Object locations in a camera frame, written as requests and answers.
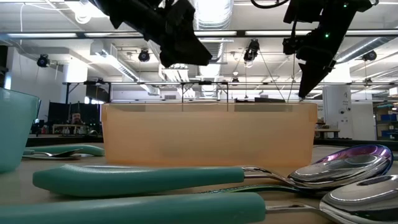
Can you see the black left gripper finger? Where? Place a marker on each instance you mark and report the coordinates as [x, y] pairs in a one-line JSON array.
[[174, 57], [196, 53]]

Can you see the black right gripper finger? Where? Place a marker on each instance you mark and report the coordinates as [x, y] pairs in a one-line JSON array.
[[306, 77], [323, 71]]

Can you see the iridescent rainbow spoon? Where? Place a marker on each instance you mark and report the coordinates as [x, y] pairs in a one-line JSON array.
[[357, 151]]

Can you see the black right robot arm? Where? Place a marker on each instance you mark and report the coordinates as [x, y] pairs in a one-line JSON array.
[[335, 12]]

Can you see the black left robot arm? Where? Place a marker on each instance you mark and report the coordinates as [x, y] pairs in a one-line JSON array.
[[109, 9]]

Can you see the white pillar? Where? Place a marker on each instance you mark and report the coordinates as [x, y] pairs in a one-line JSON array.
[[337, 109]]

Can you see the black overhead rig beam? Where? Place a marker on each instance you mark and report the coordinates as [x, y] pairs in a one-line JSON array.
[[239, 32]]

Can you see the black legged wooden workbench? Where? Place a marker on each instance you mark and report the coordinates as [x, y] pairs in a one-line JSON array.
[[326, 132]]

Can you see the shelf with blue bins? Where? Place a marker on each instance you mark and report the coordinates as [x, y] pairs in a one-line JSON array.
[[387, 118]]

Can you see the orange translucent bin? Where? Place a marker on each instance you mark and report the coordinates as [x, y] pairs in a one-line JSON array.
[[202, 137]]

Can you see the person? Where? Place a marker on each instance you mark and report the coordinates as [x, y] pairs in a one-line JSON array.
[[76, 119]]

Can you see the black partition panel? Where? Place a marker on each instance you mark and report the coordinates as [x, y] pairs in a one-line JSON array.
[[59, 112]]

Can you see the light green plastic bin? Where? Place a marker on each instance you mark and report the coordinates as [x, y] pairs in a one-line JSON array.
[[15, 130]]

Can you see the silver ventilation duct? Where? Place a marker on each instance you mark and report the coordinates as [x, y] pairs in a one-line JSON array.
[[213, 49]]

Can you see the black ceiling camera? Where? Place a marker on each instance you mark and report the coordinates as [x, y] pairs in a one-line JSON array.
[[43, 60], [252, 51], [144, 56], [369, 55]]

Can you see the distant black rig frame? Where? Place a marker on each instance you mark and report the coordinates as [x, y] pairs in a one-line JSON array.
[[202, 82]]

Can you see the black aluminium table frame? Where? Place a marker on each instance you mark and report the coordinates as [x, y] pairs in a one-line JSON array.
[[62, 140]]

